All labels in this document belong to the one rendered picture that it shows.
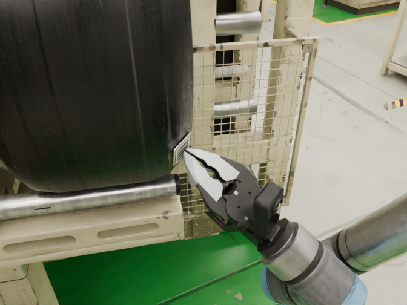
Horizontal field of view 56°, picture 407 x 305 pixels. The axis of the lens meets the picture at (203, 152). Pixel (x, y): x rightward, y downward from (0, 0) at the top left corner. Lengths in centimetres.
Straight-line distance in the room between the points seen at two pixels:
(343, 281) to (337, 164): 177
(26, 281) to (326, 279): 71
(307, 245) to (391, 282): 127
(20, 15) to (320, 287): 55
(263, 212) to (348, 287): 21
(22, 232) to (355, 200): 174
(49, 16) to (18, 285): 75
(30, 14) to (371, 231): 59
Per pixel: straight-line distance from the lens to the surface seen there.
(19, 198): 77
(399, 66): 357
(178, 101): 51
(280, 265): 63
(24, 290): 108
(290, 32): 134
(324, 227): 199
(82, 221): 77
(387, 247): 71
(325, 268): 65
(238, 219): 59
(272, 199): 53
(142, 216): 76
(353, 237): 76
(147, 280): 173
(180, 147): 57
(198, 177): 59
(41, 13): 46
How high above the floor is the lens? 140
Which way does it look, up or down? 36 degrees down
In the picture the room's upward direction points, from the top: straight up
